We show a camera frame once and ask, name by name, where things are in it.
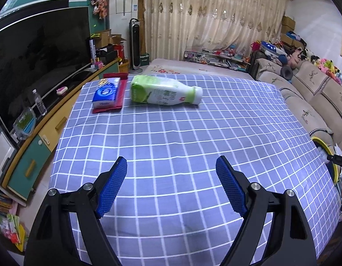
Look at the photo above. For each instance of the beige sofa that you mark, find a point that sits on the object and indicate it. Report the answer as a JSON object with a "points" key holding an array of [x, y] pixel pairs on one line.
{"points": [[314, 98]]}

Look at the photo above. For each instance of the yellow rimmed blue trash bin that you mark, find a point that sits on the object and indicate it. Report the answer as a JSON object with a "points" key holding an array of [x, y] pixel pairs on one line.
{"points": [[327, 155]]}

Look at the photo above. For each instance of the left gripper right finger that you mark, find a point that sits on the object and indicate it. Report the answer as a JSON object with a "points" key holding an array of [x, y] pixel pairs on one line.
{"points": [[290, 240]]}

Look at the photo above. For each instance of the cream curtain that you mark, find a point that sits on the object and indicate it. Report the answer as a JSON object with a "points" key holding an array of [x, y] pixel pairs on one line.
{"points": [[171, 26]]}

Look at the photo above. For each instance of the blue tissue packet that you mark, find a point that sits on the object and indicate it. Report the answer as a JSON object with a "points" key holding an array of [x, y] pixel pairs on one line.
{"points": [[106, 94]]}

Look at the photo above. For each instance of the green white milk bottle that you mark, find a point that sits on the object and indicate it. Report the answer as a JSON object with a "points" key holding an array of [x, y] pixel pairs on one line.
{"points": [[163, 91]]}

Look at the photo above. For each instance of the green yellow tv cabinet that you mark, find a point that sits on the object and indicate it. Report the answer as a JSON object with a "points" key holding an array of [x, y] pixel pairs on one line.
{"points": [[34, 153]]}

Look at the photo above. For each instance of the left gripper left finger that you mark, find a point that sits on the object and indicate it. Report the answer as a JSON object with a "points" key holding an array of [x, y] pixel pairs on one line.
{"points": [[51, 240]]}

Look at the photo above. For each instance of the black television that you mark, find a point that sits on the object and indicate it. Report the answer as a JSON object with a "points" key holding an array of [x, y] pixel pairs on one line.
{"points": [[38, 53]]}

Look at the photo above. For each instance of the low toy shelf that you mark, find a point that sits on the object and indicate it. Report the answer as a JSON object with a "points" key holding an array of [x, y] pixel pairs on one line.
{"points": [[215, 58]]}

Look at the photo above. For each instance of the purple checked tablecloth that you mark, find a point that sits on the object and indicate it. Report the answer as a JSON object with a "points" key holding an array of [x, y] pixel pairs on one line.
{"points": [[171, 208]]}

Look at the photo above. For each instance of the floral white mat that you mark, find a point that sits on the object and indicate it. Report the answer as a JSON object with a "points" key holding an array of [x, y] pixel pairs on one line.
{"points": [[165, 66]]}

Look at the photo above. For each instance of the white tower air conditioner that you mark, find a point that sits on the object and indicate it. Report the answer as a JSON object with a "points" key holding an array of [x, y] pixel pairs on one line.
{"points": [[120, 14]]}

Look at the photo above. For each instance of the clear water bottle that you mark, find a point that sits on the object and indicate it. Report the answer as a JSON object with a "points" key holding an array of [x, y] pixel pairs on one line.
{"points": [[39, 102]]}

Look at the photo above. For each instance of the black tower fan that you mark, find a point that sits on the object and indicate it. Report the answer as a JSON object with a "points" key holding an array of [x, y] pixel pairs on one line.
{"points": [[134, 31]]}

